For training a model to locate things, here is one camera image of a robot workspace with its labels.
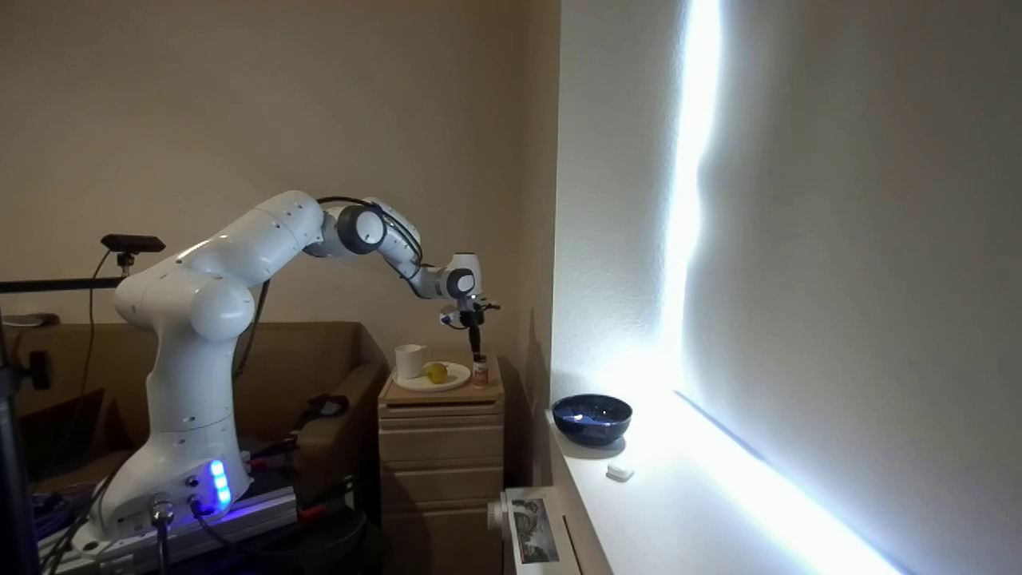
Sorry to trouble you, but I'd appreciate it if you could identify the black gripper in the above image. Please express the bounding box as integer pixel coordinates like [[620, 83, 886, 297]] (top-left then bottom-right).
[[455, 297, 503, 365]]

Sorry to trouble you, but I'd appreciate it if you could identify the light wooden drawer cabinet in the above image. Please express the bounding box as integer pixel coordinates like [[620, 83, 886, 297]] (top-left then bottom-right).
[[375, 355, 510, 575]]

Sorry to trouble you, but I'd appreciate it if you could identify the white windowsill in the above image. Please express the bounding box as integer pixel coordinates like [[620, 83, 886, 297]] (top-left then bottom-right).
[[547, 371, 920, 575]]

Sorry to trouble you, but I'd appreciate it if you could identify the white round plate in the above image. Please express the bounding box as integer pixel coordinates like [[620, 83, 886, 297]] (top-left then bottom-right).
[[390, 357, 472, 393]]

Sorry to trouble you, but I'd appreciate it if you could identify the white cup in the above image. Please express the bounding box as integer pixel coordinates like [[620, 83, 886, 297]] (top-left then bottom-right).
[[394, 342, 429, 384]]

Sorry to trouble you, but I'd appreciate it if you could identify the dark blue bowl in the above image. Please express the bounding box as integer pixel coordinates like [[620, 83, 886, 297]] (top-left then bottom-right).
[[550, 389, 637, 447]]

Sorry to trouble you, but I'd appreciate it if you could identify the brown leather armchair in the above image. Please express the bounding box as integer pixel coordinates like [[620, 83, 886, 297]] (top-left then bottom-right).
[[0, 318, 394, 517]]

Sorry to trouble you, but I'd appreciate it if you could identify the white radiator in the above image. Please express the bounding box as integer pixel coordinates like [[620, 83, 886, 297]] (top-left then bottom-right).
[[485, 481, 586, 575]]

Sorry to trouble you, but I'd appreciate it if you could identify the white roller blind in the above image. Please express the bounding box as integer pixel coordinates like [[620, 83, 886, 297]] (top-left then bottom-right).
[[678, 0, 1022, 575]]

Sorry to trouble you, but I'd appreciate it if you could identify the aluminium mounting rail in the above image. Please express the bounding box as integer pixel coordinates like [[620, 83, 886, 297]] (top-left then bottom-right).
[[39, 480, 305, 575]]

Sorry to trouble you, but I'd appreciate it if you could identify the black camera on stand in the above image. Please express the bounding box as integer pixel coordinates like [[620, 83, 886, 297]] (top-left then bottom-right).
[[0, 229, 168, 297]]

